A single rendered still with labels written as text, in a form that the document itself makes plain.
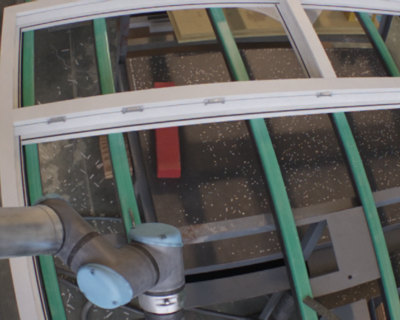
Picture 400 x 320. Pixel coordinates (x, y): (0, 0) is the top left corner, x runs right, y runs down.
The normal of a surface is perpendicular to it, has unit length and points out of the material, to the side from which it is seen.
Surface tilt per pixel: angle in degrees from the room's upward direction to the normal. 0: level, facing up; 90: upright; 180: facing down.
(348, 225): 0
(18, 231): 60
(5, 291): 0
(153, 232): 42
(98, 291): 66
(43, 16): 90
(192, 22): 0
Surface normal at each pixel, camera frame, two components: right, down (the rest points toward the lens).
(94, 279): -0.51, 0.33
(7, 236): 0.91, 0.00
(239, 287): 0.10, -0.58
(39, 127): 0.20, 0.81
